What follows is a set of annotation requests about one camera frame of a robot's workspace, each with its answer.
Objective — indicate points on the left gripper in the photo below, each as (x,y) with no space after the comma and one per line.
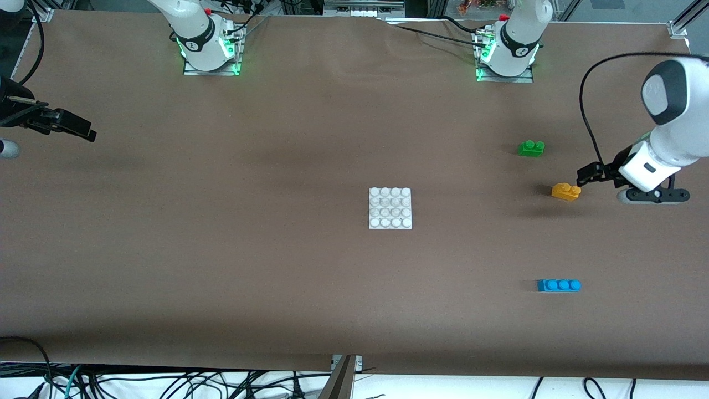
(611,169)

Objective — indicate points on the aluminium frame rail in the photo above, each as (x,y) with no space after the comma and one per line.
(14,55)

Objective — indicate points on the yellow two-stud block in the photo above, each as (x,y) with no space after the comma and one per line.
(564,193)

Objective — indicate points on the grey metal device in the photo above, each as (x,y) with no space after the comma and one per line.
(363,8)

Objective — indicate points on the aluminium strut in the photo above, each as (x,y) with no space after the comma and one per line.
(340,382)

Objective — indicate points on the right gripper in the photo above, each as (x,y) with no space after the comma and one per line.
(12,108)

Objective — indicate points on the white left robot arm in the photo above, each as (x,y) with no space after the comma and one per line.
(681,127)

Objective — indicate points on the metal corner bracket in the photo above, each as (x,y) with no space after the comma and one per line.
(43,15)
(677,29)

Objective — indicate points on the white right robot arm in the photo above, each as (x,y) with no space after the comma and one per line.
(194,27)

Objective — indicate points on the blue three-stud block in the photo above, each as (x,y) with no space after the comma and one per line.
(559,286)

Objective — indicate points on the orange red object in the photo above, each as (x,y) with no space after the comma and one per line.
(476,5)

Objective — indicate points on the green two-stud block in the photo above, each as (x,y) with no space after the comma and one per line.
(530,148)

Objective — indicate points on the brown paper table cover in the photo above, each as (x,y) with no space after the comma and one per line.
(166,277)

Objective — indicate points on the white studded base plate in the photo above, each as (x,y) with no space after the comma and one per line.
(390,208)

